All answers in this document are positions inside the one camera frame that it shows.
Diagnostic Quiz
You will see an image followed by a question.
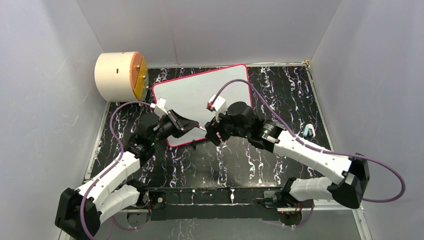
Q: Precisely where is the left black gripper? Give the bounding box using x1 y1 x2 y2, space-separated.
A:
150 109 199 146

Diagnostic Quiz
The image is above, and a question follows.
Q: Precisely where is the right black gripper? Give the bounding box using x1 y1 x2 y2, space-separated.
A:
204 108 250 147

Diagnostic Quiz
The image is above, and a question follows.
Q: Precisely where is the pink framed whiteboard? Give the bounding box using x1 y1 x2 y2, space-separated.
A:
152 64 252 147

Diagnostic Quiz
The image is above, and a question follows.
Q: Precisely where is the white whiteboard marker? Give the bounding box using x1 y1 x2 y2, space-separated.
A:
196 125 207 132

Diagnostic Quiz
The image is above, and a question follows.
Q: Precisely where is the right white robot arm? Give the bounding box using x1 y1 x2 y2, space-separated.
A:
205 100 370 209

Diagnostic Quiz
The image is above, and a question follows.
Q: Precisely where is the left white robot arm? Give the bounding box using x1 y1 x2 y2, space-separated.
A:
54 110 199 240

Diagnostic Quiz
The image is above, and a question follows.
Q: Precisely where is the black whiteboard stand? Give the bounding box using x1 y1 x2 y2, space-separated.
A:
191 139 197 150

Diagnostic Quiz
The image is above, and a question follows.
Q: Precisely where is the cream cylindrical drawer box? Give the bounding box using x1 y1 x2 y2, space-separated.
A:
94 51 149 103

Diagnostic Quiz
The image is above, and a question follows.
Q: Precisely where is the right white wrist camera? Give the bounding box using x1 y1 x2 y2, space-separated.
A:
206 94 228 123

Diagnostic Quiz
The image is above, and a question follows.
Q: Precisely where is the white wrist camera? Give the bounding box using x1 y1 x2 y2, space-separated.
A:
150 98 168 118
206 94 228 123

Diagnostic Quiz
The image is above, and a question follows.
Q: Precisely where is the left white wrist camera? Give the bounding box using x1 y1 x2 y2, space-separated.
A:
150 98 168 118

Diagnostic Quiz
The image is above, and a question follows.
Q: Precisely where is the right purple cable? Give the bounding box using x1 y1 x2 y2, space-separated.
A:
207 79 406 228

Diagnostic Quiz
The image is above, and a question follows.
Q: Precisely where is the purple cable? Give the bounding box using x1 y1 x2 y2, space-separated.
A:
207 79 406 228
80 100 157 240

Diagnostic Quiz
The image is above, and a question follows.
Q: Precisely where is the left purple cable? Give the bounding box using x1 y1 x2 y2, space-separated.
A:
80 100 157 240

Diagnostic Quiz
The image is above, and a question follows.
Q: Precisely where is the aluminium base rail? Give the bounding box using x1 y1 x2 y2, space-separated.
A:
59 187 374 240

